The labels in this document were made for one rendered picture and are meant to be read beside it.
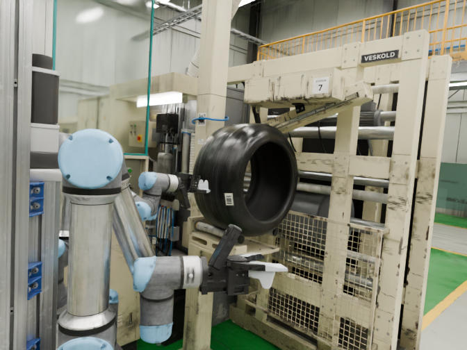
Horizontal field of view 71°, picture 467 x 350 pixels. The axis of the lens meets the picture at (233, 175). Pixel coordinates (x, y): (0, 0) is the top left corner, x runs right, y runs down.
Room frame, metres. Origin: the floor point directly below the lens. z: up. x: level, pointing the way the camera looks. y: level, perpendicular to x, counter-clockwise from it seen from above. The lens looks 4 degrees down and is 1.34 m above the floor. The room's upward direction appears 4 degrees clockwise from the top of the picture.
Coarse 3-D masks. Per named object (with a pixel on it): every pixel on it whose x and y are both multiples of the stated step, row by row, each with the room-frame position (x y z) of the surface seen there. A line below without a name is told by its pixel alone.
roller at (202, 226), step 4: (196, 224) 1.83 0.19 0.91; (200, 224) 1.80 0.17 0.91; (204, 224) 1.79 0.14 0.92; (208, 224) 1.78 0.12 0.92; (200, 228) 1.80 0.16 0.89; (204, 228) 1.77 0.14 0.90; (208, 228) 1.75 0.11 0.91; (212, 228) 1.73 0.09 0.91; (216, 228) 1.72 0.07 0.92; (220, 228) 1.71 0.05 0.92; (208, 232) 1.75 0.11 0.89; (212, 232) 1.73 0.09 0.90; (216, 232) 1.70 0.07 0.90; (220, 232) 1.68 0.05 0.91; (220, 236) 1.68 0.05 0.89; (240, 236) 1.60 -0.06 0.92; (240, 240) 1.60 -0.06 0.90
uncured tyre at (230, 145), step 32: (224, 128) 1.71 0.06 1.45; (256, 128) 1.63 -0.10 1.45; (224, 160) 1.52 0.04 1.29; (256, 160) 2.02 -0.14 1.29; (288, 160) 1.81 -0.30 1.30; (224, 192) 1.50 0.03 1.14; (256, 192) 2.04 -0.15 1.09; (288, 192) 1.83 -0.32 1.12; (224, 224) 1.60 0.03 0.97; (256, 224) 1.62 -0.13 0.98
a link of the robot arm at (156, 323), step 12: (144, 300) 0.72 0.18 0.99; (156, 300) 0.71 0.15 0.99; (168, 300) 0.72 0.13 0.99; (144, 312) 0.72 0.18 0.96; (156, 312) 0.71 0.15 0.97; (168, 312) 0.72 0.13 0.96; (144, 324) 0.71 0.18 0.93; (156, 324) 0.71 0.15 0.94; (168, 324) 0.72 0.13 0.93; (144, 336) 0.71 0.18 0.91; (156, 336) 0.71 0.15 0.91; (168, 336) 0.73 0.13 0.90
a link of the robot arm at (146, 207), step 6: (60, 138) 1.19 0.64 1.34; (66, 138) 1.21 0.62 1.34; (60, 144) 1.17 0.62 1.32; (132, 192) 1.20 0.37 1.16; (138, 198) 1.20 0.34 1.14; (138, 204) 1.16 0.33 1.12; (144, 204) 1.17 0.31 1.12; (150, 204) 1.22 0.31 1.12; (138, 210) 1.15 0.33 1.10; (144, 210) 1.15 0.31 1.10; (150, 210) 1.19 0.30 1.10; (144, 216) 1.15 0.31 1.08
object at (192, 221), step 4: (196, 216) 1.86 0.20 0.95; (200, 216) 1.87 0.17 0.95; (188, 220) 1.81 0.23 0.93; (192, 220) 1.82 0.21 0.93; (196, 220) 1.84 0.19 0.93; (200, 220) 1.85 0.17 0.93; (204, 220) 1.88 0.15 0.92; (188, 224) 1.81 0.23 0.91; (192, 224) 1.82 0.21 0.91; (212, 224) 1.92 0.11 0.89; (188, 228) 1.81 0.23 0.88; (192, 228) 1.82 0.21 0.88; (196, 228) 1.83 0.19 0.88; (188, 232) 1.81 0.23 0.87
